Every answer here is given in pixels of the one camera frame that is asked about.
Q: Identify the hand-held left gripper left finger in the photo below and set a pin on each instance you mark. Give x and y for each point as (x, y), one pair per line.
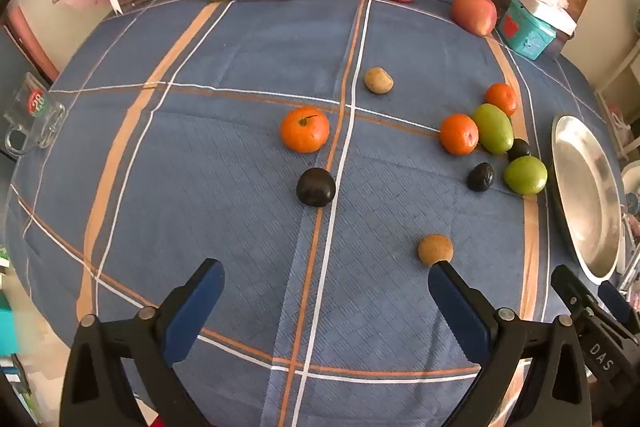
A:
(195, 307)

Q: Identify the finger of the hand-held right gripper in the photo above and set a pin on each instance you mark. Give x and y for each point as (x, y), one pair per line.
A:
(616, 303)
(575, 297)

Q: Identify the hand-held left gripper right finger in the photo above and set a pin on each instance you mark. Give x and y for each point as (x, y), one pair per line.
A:
(460, 307)

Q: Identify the brown kiwi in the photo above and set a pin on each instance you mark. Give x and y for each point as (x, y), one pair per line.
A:
(435, 250)
(378, 80)

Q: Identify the round metal plate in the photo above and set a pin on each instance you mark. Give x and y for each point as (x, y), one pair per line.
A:
(582, 187)

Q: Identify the dark purple plum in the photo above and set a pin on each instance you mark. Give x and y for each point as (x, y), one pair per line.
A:
(480, 177)
(315, 187)
(519, 150)

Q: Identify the orange tangerine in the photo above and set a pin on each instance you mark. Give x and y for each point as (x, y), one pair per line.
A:
(501, 98)
(459, 134)

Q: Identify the tangerine with stem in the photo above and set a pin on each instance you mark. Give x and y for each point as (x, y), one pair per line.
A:
(305, 129)

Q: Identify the blue plaid tablecloth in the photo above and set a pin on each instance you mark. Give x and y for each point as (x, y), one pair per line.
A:
(210, 207)

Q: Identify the green mango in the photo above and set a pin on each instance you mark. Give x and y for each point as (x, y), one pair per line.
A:
(493, 128)

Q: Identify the glass mug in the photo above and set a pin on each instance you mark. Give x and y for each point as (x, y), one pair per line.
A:
(32, 112)

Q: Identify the teal house-shaped box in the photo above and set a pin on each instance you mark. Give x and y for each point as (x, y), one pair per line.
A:
(525, 32)

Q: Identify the white charger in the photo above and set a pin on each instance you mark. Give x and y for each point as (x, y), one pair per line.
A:
(547, 9)

